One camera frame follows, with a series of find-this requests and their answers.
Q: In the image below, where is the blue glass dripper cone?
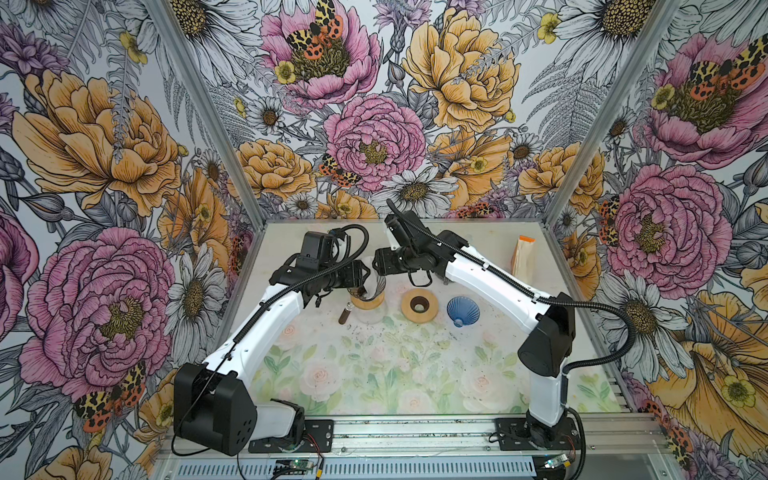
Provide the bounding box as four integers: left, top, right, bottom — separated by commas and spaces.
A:
446, 296, 481, 328

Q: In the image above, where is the white paper coffee filter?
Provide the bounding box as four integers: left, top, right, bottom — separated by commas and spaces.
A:
363, 256, 386, 299

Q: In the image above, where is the green circuit board right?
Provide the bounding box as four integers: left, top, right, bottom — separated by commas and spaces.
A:
543, 453, 571, 469

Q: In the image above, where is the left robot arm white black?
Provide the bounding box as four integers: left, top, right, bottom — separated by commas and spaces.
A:
173, 224, 370, 456

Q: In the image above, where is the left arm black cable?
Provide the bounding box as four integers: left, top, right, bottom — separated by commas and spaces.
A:
169, 223, 371, 457

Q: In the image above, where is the grey glass dripper cone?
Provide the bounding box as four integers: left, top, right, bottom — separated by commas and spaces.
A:
349, 272, 386, 302

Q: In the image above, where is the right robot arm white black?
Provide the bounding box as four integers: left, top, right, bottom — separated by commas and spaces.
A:
373, 212, 575, 448

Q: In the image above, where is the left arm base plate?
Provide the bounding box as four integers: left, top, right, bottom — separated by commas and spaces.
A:
247, 419, 335, 454

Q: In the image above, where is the clear glass carafe brown handle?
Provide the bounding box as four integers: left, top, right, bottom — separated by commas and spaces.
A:
338, 302, 388, 325

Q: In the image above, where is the green circuit board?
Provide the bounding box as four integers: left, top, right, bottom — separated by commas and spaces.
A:
272, 459, 317, 476
543, 453, 571, 469

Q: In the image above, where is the coffee filter pack orange top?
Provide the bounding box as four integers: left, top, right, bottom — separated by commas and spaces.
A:
511, 235, 536, 284

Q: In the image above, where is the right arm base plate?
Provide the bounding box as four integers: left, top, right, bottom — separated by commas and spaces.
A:
488, 416, 582, 451

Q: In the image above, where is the green circuit board left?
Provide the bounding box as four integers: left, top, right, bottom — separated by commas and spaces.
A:
272, 459, 317, 476

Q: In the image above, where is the aluminium front rail frame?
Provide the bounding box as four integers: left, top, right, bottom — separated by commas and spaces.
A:
152, 413, 684, 479

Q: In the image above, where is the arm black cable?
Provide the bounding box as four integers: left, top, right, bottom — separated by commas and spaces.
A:
169, 223, 371, 457
386, 199, 637, 374

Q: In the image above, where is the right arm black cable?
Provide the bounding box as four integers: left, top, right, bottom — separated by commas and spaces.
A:
386, 199, 637, 374

